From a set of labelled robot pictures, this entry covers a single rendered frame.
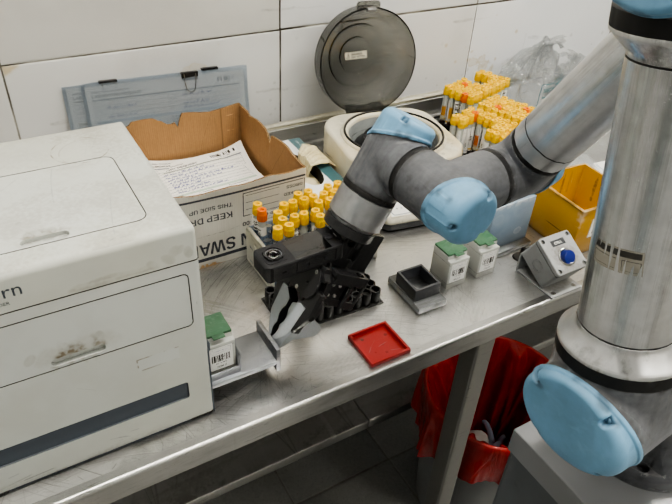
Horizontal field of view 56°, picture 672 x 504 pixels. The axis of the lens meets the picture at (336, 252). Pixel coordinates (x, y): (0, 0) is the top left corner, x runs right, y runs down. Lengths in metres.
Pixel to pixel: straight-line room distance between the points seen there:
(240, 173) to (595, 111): 0.72
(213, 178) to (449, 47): 0.71
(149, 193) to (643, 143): 0.49
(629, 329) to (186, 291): 0.44
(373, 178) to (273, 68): 0.65
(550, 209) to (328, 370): 0.54
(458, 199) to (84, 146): 0.45
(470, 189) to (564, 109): 0.13
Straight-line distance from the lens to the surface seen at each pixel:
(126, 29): 1.26
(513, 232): 1.20
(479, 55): 1.72
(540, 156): 0.77
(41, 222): 0.71
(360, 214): 0.79
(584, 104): 0.71
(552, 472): 0.83
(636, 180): 0.53
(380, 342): 0.96
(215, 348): 0.83
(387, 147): 0.78
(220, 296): 1.04
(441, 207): 0.71
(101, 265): 0.67
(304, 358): 0.94
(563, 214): 1.21
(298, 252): 0.80
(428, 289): 1.02
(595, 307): 0.59
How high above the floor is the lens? 1.55
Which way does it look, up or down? 37 degrees down
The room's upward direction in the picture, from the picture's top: 4 degrees clockwise
